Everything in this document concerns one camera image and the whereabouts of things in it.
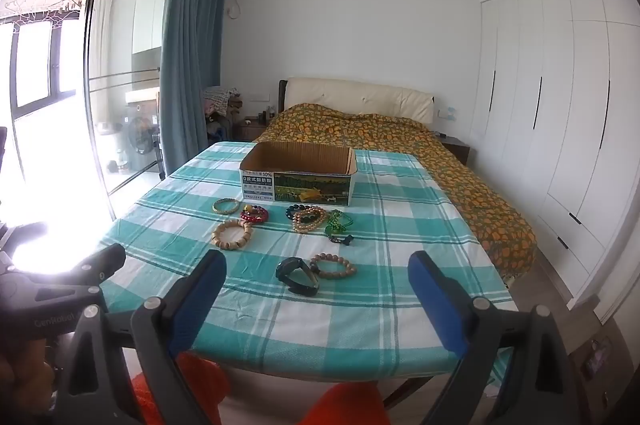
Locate green bead necklace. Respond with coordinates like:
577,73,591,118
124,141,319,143
324,210,355,237

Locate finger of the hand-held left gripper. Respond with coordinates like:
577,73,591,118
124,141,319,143
60,243,127,287
30,282,103,306

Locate red multicoloured bead bracelet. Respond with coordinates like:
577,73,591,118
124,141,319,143
240,204,271,224

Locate large light wooden bead bracelet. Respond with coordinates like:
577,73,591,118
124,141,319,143
212,219,254,250

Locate pile of clothes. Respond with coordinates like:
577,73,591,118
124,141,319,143
202,85,246,121

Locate brown wooden bead bracelet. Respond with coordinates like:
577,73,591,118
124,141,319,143
309,253,351,281

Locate white built-in wardrobe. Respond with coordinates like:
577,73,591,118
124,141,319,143
467,0,640,306

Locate bed with orange floral cover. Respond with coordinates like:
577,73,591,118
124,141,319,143
252,102,538,281

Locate teal plaid tablecloth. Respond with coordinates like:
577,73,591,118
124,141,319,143
95,140,518,386

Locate cream padded headboard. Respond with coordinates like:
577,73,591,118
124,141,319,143
279,76,436,126

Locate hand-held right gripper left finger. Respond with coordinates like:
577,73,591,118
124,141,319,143
52,249,228,425

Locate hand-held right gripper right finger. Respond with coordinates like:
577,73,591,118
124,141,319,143
407,250,581,425

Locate orange pants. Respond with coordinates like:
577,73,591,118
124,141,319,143
131,350,392,425

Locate sliding glass door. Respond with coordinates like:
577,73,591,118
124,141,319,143
82,0,172,197

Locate long tan bead strand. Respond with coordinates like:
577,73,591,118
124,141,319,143
292,206,328,234

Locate washing machine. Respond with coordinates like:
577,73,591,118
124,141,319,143
126,98,162,170

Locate black wristwatch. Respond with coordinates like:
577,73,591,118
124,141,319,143
275,257,321,297

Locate dark wooden nightstand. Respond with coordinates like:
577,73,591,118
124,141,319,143
440,134,473,166
235,118,273,142

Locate blue-grey curtain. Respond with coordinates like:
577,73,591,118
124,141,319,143
159,0,223,178

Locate balcony drying rack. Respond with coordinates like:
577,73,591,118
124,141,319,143
0,0,87,27

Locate cardboard box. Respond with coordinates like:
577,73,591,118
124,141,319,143
239,142,358,208

